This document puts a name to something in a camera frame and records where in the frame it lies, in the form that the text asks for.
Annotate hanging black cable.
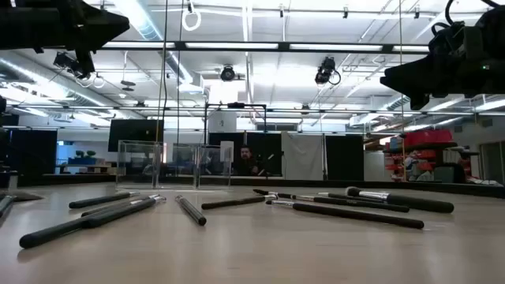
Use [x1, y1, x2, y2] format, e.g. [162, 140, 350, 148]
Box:
[155, 0, 170, 144]

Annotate silver ventilation duct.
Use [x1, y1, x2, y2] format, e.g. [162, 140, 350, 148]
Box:
[112, 0, 206, 95]

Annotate wooden crates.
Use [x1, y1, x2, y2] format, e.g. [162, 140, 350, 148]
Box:
[94, 157, 118, 175]

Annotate red storage bins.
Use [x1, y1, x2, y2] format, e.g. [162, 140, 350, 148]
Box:
[402, 129, 455, 148]

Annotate white box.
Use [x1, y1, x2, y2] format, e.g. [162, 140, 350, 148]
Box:
[208, 110, 238, 134]

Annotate blue shelf with plants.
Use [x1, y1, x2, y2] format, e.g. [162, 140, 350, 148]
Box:
[67, 148, 98, 166]

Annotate white cable loop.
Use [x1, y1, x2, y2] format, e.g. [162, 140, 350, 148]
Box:
[180, 0, 203, 33]

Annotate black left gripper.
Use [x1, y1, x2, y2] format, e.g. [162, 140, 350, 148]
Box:
[41, 0, 131, 78]

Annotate black overhead light bar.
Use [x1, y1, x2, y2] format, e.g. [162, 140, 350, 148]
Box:
[96, 39, 432, 54]

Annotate black partition panel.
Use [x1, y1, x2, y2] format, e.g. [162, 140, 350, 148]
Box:
[324, 134, 365, 182]
[8, 129, 58, 178]
[208, 132, 283, 178]

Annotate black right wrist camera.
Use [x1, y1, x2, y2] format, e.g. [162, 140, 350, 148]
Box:
[428, 19, 478, 54]

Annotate white hanging cloth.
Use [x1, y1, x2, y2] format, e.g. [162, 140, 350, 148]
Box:
[280, 132, 325, 181]

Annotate black aluminium table frame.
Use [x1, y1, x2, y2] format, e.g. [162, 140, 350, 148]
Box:
[0, 173, 505, 200]

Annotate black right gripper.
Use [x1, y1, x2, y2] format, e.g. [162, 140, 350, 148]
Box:
[380, 46, 473, 112]

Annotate large black powder brush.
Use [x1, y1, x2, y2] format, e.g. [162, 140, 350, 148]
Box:
[345, 185, 455, 215]

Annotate black metal rig frame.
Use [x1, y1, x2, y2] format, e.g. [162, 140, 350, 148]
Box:
[203, 102, 268, 145]

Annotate storage shelf rack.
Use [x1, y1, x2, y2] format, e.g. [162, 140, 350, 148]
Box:
[383, 129, 481, 184]

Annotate black ceiling camera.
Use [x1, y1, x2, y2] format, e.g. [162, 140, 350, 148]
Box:
[52, 50, 92, 80]
[314, 56, 342, 87]
[219, 65, 238, 83]

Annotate person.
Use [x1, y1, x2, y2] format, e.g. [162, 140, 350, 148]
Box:
[235, 144, 262, 177]

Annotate black wall monitor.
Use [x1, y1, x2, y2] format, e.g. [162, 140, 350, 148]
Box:
[107, 118, 165, 153]

